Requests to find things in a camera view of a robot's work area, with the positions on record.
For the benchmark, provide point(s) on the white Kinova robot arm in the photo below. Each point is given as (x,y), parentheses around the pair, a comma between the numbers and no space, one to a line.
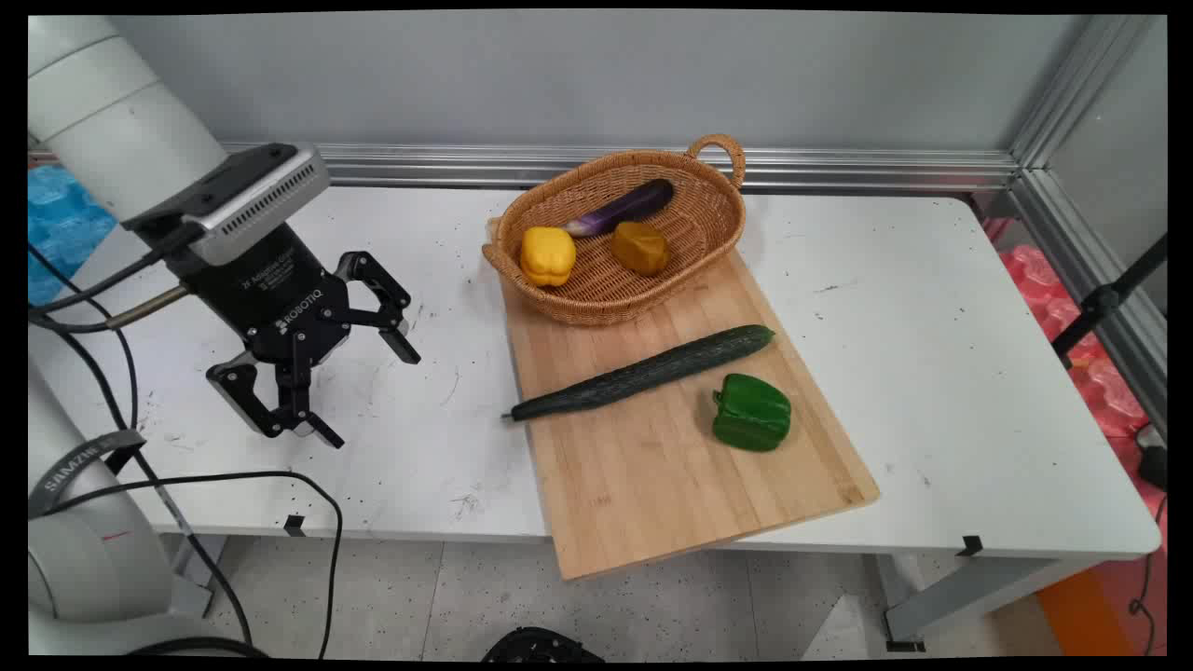
(102,102)

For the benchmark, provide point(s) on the horizontal aluminium frame rail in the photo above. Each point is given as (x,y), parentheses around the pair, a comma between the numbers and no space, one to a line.
(839,168)

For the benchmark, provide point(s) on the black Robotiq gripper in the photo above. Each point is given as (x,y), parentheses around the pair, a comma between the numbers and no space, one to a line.
(280,298)

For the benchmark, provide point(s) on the sloping aluminium frame rail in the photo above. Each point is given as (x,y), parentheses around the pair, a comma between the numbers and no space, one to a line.
(1100,270)

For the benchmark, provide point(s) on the black tripod pole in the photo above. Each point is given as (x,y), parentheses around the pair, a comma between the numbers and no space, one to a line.
(1104,300)

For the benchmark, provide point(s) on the long dark green cucumber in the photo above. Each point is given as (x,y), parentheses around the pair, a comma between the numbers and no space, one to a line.
(643,373)

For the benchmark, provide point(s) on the pink plastic bags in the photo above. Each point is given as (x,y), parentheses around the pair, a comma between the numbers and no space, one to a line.
(1100,373)

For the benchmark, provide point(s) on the light wooden cutting board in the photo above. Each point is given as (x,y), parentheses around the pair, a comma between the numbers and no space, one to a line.
(652,485)

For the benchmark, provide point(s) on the purple toy eggplant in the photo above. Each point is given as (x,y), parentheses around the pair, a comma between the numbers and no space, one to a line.
(624,207)

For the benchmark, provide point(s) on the grey metal table leg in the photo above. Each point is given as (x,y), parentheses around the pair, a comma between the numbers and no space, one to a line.
(969,592)

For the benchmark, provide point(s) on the green toy bell pepper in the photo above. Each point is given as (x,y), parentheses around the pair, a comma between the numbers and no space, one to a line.
(751,415)

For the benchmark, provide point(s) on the blue plastic bags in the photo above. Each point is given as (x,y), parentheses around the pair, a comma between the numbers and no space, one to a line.
(65,228)

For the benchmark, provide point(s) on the vertical aluminium frame post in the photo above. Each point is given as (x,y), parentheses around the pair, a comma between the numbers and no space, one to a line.
(1072,89)

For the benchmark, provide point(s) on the black tape piece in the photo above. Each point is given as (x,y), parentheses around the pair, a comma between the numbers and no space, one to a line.
(970,546)
(294,526)

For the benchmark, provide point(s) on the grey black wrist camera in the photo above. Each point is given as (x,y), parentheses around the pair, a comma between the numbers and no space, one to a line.
(252,200)

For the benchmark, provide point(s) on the yellow toy bell pepper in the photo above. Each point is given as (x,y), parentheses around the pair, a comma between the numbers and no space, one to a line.
(548,256)

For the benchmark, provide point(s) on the black round object on floor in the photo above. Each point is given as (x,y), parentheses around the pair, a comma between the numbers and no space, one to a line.
(541,645)

